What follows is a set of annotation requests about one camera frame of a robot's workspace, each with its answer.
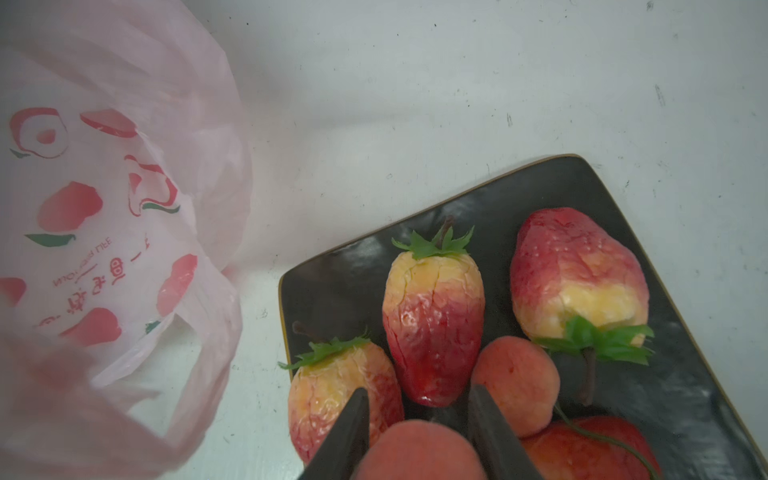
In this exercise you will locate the pink plastic bag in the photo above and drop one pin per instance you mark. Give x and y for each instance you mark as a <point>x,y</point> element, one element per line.
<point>126,184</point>

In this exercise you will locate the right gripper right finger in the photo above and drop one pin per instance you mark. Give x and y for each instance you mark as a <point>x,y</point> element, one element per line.
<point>500,451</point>

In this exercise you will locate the red yellow fake strawberry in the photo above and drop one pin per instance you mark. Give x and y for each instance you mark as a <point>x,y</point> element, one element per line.
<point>433,315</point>

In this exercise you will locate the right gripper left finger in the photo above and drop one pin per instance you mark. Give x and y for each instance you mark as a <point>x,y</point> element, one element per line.
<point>346,443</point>

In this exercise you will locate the black square plate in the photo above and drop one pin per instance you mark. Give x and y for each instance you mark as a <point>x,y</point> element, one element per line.
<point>675,400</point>

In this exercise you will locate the small fake peach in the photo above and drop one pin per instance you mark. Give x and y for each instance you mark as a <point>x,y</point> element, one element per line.
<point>417,449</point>
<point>522,380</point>

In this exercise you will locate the red fake strawberry with stem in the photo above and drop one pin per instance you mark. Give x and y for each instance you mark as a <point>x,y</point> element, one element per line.
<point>595,447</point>

